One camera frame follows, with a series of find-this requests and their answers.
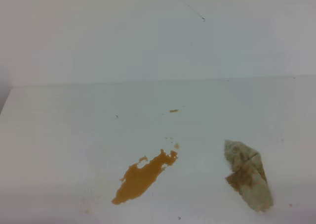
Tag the small coffee droplets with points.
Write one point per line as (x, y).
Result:
(173, 142)

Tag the stained green rag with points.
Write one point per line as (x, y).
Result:
(248, 177)

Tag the brown coffee puddle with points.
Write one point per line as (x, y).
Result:
(141, 175)

